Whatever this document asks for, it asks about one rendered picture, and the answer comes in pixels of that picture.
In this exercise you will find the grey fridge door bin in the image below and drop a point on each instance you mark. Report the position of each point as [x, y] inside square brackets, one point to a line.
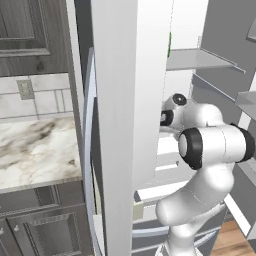
[248, 101]
[252, 31]

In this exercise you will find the grey glass fridge shelf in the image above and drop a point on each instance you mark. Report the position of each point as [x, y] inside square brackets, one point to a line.
[190, 60]

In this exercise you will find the white fridge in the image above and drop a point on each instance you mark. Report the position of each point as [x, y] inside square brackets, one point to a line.
[186, 20]

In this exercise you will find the white fridge shelf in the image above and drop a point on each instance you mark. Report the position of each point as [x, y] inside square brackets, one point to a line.
[163, 191]

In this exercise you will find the dark wood drawer front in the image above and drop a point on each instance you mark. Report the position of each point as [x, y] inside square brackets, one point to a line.
[36, 196]

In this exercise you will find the dark wood base cupboard door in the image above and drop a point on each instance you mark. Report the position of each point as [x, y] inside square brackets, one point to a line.
[50, 233]
[2, 245]

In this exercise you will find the green bottle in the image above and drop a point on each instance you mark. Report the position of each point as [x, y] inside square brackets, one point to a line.
[170, 43]

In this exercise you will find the dark wood wall cupboard door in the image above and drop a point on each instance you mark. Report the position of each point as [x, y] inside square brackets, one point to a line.
[30, 33]

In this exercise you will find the round silver cupboard knob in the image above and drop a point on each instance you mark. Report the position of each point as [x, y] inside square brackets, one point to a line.
[16, 228]
[1, 230]

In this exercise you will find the white fridge door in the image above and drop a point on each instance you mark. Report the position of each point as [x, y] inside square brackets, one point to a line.
[123, 100]

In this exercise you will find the grey wall socket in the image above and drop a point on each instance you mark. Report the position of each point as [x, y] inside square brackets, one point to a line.
[25, 89]

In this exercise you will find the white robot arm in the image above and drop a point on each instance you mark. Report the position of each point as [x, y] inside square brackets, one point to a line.
[206, 186]

